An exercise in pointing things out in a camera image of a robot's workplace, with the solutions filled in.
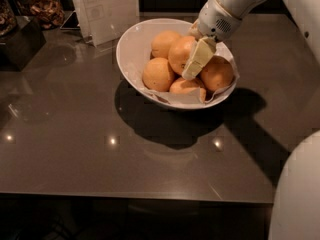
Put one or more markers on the glass jar at left edge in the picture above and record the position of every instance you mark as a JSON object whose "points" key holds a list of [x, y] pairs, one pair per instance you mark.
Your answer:
{"points": [[7, 18]]}

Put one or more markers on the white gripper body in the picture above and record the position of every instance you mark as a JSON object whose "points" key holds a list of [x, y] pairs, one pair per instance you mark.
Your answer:
{"points": [[216, 21]]}

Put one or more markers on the white oval bowl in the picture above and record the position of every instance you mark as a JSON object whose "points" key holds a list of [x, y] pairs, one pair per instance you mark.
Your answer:
{"points": [[147, 30]]}

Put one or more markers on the glass jar of dried fruit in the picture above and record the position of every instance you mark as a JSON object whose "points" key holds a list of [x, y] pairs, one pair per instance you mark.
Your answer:
{"points": [[49, 13]]}

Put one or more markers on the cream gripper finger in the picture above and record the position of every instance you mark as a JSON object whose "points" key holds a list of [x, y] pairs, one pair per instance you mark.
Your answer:
{"points": [[194, 31], [201, 53]]}

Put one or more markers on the orange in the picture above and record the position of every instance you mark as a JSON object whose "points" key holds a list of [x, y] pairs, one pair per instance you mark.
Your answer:
{"points": [[183, 86], [179, 53], [217, 74], [158, 75], [162, 42]]}

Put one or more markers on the dark wooden block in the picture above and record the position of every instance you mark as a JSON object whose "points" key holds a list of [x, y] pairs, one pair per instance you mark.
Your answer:
{"points": [[18, 47]]}

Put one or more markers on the clear acrylic sign stand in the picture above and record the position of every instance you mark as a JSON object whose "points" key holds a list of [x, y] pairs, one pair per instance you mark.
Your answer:
{"points": [[102, 21]]}

